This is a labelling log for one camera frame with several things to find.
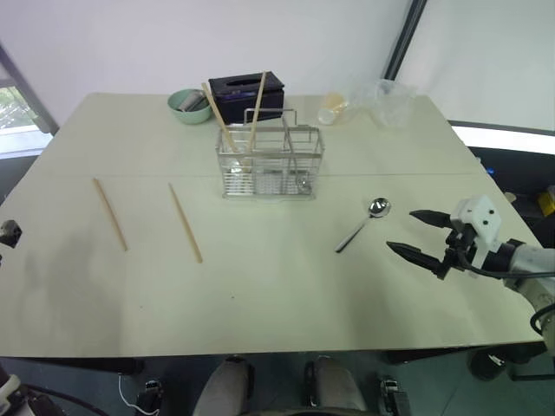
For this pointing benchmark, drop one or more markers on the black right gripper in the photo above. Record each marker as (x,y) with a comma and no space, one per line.
(456,249)

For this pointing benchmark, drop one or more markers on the wooden chopstick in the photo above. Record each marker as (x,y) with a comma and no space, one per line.
(185,223)
(217,112)
(110,214)
(256,108)

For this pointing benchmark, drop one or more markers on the black tissue box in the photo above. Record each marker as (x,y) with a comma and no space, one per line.
(243,93)

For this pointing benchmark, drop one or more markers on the black wall pillar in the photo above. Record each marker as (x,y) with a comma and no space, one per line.
(403,41)

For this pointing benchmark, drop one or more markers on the green bowl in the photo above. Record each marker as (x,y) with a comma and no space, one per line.
(191,116)

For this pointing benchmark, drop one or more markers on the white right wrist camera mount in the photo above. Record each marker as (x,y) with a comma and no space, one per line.
(481,214)

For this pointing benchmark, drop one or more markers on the black side desk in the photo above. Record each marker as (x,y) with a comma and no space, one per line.
(520,173)

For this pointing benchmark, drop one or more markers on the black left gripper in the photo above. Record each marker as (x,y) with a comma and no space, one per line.
(9,234)

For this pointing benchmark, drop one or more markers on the clear plastic bag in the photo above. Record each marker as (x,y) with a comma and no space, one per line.
(388,104)

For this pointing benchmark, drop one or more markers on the grey metallic object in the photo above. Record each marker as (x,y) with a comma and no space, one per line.
(193,104)

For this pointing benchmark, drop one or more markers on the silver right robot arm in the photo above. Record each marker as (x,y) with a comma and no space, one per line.
(531,264)

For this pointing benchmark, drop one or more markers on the yellow box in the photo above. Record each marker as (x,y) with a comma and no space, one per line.
(548,199)

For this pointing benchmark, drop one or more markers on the black table caster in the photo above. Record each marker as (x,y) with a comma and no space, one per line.
(487,366)
(394,396)
(149,394)

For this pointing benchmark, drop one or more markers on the grey window frame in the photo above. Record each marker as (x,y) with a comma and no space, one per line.
(30,91)

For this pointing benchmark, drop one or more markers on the steel spoon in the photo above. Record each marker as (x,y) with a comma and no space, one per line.
(379,207)
(303,185)

